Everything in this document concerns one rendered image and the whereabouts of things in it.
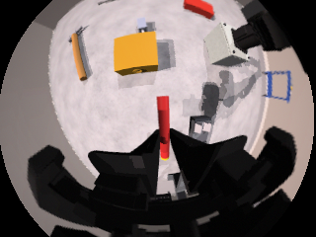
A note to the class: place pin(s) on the red rectangular block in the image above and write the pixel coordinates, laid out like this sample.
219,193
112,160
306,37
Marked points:
199,7

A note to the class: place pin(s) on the red cylinder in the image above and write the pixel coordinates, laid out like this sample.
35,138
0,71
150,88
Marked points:
164,124

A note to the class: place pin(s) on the hammer with orange handle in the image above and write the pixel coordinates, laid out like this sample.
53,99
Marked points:
78,57

